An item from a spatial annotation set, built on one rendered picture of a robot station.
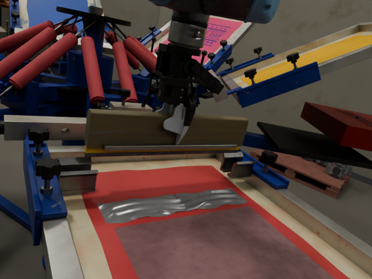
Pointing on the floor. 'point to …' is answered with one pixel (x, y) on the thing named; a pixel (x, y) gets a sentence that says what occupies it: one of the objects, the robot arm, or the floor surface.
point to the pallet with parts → (311, 171)
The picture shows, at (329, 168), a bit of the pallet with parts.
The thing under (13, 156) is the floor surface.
